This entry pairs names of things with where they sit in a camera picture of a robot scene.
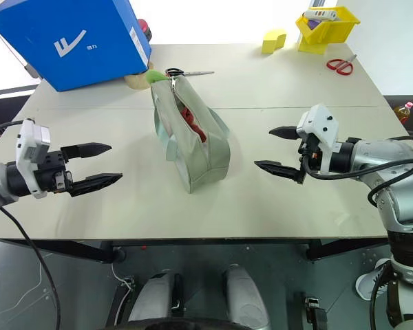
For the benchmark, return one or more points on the red button on black base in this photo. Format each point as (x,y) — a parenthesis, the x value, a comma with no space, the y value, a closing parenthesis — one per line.
(144,29)

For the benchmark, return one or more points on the grey-green fabric bag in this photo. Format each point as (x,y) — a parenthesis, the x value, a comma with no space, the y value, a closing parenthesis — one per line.
(210,151)

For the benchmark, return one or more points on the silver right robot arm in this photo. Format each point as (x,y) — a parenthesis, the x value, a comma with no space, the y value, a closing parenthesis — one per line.
(375,154)

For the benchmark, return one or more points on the beige round object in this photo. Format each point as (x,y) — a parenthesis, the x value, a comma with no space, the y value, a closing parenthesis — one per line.
(136,82)

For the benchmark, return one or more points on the red cloth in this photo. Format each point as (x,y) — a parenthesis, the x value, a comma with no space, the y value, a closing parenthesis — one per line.
(192,123)

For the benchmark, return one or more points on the white mesh shoe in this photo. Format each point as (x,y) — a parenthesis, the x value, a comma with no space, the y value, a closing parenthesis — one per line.
(366,282)

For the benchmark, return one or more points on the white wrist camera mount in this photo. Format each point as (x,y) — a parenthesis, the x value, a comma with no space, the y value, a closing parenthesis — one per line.
(27,144)
(318,118)

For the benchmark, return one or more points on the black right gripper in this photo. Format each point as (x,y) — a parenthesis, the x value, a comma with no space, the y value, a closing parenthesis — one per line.
(311,151)

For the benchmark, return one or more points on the black table frame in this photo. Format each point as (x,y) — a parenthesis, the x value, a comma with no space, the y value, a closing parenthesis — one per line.
(72,251)

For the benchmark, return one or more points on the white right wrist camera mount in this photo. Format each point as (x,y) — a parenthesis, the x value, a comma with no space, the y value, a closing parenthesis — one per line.
(318,118)

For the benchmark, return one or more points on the green zipper pull tab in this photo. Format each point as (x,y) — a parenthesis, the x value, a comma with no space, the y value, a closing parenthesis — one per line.
(153,76)

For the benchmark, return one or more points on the black floor bracket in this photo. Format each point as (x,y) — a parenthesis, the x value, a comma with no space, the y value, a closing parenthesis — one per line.
(118,302)
(315,311)

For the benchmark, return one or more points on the black seat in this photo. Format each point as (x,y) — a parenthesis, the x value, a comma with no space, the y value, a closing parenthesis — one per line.
(0,110)

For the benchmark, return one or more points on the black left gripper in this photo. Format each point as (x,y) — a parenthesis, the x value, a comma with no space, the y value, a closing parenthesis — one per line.
(51,172)

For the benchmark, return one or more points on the purple item in bin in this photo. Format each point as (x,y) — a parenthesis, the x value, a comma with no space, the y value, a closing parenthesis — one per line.
(313,24)

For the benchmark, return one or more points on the yellow bottle with pink cap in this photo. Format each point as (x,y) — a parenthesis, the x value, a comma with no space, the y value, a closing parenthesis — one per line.
(403,113)

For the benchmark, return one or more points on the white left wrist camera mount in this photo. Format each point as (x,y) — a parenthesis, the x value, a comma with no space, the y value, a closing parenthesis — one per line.
(27,144)

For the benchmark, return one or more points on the yellow plastic bin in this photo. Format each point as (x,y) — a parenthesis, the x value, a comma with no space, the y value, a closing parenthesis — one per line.
(327,34)

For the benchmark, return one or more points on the white power strip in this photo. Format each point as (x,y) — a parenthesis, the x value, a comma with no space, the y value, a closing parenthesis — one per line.
(320,14)

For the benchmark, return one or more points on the yellow foam block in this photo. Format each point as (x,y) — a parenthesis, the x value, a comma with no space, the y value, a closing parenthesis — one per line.
(272,43)

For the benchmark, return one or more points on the grey rounded robot leg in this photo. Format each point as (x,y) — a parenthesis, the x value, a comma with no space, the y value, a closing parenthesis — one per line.
(151,299)
(244,295)

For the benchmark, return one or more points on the large blue cardboard box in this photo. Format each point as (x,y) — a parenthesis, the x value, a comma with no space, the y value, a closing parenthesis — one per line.
(72,44)

